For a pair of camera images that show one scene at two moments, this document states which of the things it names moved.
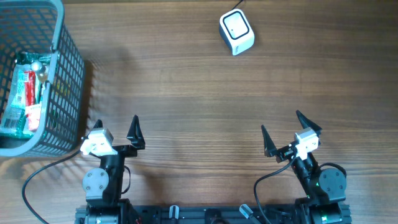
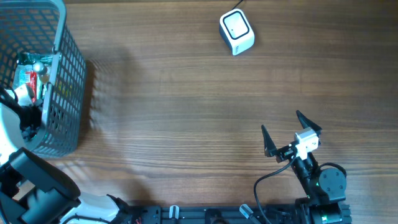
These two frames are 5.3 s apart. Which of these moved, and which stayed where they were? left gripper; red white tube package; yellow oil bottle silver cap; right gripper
Moved: left gripper
Stayed: red white tube package; right gripper; yellow oil bottle silver cap
